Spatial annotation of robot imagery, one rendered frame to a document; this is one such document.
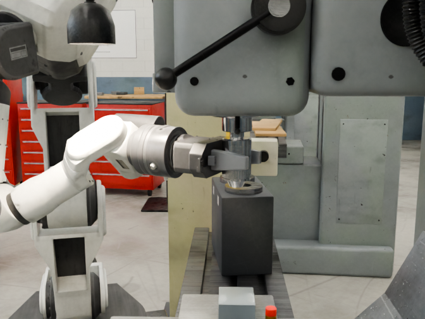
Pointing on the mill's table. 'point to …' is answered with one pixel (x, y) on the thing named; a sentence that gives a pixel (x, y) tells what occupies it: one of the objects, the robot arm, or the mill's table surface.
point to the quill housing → (240, 62)
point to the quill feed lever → (273, 26)
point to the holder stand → (242, 227)
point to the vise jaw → (199, 306)
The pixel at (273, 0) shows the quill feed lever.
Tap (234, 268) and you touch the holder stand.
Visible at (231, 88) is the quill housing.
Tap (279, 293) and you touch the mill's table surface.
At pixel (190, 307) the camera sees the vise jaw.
